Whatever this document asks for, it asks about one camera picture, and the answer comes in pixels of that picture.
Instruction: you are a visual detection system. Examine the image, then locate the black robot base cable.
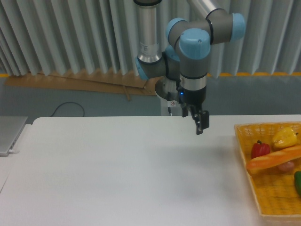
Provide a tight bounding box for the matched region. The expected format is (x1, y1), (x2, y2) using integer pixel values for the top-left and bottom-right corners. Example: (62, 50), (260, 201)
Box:
(166, 92), (174, 116)

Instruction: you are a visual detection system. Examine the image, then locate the red bell pepper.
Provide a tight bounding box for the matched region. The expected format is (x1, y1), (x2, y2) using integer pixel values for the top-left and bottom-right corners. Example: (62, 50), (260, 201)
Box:
(251, 140), (270, 159)

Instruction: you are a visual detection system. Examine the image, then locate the silver laptop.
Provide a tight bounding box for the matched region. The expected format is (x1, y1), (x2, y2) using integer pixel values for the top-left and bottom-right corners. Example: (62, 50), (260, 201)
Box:
(0, 116), (28, 157)

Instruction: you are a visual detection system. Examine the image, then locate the yellow woven basket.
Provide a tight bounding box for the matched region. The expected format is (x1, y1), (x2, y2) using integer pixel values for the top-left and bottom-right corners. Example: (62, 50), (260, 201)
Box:
(235, 122), (301, 221)

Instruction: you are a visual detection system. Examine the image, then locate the orange baguette bread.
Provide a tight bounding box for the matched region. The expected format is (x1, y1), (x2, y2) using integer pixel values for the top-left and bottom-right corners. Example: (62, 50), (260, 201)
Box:
(246, 145), (301, 170)

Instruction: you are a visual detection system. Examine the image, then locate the yellow bell pepper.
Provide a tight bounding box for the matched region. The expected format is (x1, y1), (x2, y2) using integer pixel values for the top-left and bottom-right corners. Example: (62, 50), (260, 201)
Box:
(272, 127), (299, 151)

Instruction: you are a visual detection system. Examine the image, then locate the brown cardboard sheet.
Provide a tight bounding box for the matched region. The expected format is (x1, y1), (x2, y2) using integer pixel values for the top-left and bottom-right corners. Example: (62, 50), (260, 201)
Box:
(5, 69), (160, 100)

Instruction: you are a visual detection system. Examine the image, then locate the green vegetable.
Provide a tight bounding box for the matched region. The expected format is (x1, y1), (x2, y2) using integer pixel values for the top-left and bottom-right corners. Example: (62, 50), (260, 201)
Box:
(294, 170), (301, 196)

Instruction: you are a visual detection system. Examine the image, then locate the pink egg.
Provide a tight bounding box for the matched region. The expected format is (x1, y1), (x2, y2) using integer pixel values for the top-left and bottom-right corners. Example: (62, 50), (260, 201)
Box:
(277, 161), (295, 172)

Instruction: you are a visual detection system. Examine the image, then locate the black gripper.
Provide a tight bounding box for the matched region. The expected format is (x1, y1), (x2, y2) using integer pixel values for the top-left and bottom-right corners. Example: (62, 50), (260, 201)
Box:
(177, 86), (209, 135)

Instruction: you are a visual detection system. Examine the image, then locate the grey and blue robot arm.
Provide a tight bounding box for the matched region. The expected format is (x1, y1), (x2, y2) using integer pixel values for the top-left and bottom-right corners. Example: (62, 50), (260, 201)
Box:
(135, 0), (246, 135)

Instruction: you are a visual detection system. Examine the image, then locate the black floor cable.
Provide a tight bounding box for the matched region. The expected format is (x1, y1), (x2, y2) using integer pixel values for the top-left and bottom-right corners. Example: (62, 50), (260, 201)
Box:
(48, 101), (85, 117)

